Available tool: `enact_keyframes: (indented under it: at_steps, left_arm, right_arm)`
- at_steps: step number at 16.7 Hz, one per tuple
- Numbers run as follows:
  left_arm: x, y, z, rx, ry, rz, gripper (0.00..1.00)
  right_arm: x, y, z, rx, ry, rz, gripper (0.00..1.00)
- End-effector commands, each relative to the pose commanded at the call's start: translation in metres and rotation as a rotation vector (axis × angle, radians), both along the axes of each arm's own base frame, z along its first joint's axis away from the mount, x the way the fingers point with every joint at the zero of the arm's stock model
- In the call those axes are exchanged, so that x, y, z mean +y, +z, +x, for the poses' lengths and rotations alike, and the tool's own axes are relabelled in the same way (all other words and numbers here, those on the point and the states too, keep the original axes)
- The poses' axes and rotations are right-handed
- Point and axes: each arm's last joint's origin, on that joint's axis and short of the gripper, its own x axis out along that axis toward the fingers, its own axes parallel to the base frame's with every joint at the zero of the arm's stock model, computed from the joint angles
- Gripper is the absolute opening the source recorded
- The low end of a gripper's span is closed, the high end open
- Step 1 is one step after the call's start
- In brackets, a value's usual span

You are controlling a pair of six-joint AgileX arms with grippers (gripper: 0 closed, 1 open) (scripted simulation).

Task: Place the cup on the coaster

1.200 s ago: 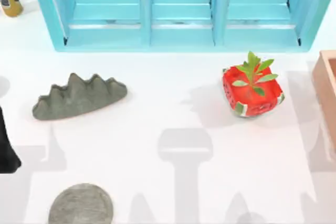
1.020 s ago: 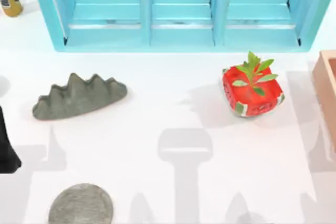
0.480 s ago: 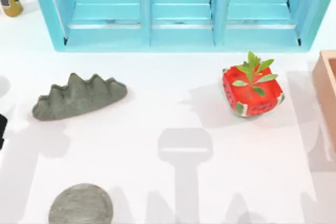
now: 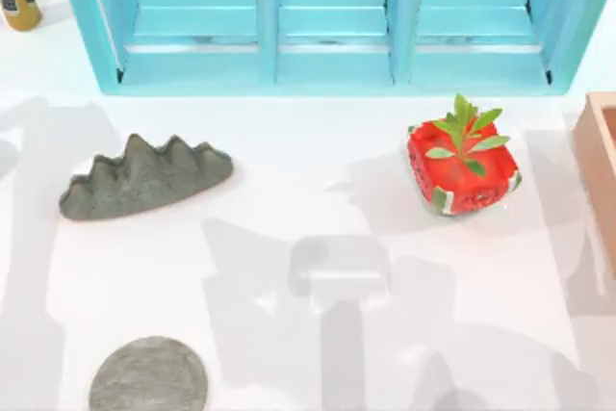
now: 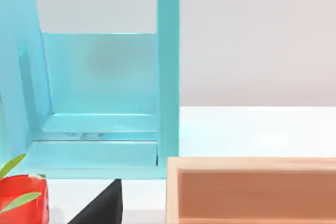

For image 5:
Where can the light blue rack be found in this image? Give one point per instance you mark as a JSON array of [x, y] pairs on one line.
[[105, 82]]

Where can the shallow salmon-coloured box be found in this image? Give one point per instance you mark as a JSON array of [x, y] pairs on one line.
[[252, 190]]

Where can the green leafy plant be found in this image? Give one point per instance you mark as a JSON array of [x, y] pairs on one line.
[[13, 163]]

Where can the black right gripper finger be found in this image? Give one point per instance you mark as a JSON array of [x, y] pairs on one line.
[[107, 205]]

